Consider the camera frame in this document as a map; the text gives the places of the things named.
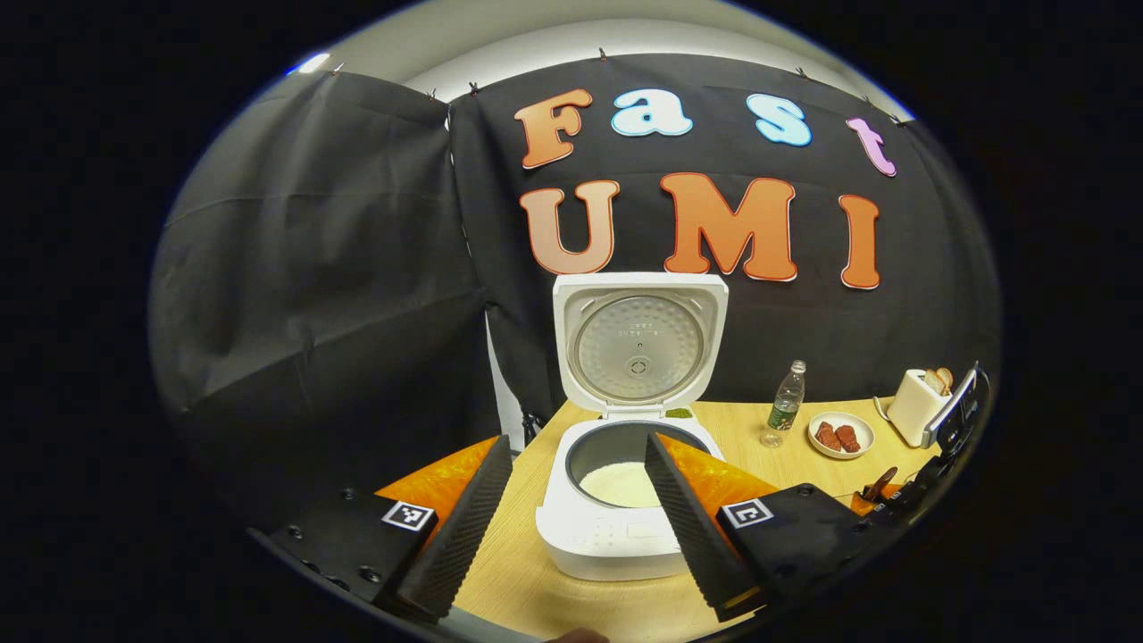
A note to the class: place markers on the white toaster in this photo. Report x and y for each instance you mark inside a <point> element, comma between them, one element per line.
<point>909,411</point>

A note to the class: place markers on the red meat piece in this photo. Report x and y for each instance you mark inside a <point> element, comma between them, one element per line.
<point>848,439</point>
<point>828,436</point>

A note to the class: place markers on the long ceiling light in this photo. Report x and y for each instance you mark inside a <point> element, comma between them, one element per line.
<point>310,63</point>

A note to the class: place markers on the black backdrop cloth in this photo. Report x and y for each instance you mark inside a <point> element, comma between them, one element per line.
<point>312,268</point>

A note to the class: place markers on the white rice cooker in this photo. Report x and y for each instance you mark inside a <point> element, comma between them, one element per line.
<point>638,348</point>

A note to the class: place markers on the row of black cloth clips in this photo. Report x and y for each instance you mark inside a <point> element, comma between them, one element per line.
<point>603,55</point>

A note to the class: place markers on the white rice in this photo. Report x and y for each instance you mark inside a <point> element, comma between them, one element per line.
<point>621,487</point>

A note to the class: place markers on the white round plate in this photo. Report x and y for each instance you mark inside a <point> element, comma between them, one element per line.
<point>826,454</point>

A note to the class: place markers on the black tripod stand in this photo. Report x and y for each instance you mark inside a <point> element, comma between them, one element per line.
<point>533,427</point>

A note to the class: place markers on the grey flat panel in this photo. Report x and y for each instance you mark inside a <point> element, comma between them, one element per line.
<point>948,406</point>

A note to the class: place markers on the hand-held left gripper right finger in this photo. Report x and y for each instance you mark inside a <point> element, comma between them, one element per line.
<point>688,536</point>

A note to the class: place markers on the toasted bread slice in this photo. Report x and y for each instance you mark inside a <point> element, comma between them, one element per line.
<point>933,384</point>
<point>946,377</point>

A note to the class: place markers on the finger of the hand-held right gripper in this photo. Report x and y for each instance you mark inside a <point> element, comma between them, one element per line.
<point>862,505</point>
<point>911,496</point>

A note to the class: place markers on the small clear glass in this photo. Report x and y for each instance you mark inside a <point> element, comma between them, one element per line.
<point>772,439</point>

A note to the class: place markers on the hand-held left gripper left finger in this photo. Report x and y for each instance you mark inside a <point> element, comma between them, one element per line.
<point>464,536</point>

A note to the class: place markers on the clear plastic water bottle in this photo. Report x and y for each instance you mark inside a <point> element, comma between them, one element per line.
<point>788,406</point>

